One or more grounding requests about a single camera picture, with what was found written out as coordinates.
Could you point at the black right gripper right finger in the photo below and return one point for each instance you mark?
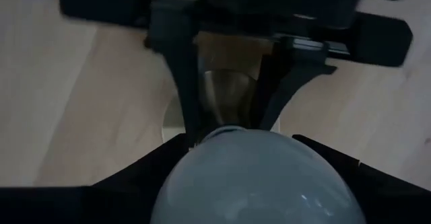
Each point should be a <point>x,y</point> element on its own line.
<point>397,204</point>

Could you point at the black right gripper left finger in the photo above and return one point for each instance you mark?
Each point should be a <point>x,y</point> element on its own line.
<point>84,207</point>

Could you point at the white LED lightbulb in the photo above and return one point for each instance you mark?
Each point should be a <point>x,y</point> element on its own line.
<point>256,183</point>

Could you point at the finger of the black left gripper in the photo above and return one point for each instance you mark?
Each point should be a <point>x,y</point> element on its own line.
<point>182,49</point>
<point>286,72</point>

